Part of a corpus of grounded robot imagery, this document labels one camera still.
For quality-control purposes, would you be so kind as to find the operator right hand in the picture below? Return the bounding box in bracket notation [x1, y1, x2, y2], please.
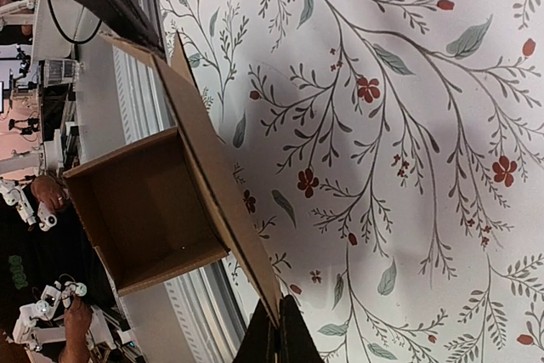
[31, 175, 69, 213]

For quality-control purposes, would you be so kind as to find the white teleoperation handle lower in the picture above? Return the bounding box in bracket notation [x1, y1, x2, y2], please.
[12, 281, 87, 351]

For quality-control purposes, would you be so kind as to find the operator left hand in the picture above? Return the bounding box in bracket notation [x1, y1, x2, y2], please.
[64, 296, 93, 340]

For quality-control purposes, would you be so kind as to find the white teleoperation handle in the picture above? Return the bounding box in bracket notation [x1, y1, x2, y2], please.
[12, 281, 87, 351]
[1, 178, 58, 232]

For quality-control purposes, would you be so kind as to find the white teleoperation handle upper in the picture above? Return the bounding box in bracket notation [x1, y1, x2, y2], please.
[1, 178, 58, 232]

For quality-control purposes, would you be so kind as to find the brown cardboard box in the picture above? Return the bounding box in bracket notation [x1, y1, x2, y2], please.
[62, 31, 284, 330]

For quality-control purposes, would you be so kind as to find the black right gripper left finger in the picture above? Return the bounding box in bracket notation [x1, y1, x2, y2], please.
[233, 300, 276, 363]

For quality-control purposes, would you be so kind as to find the aluminium front rail base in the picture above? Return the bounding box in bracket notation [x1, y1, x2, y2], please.
[76, 0, 252, 363]

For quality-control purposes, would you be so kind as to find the floral patterned table mat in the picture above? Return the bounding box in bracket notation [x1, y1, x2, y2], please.
[159, 0, 543, 362]

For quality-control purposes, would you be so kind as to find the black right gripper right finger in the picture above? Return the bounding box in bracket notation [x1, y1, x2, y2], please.
[279, 295, 324, 363]

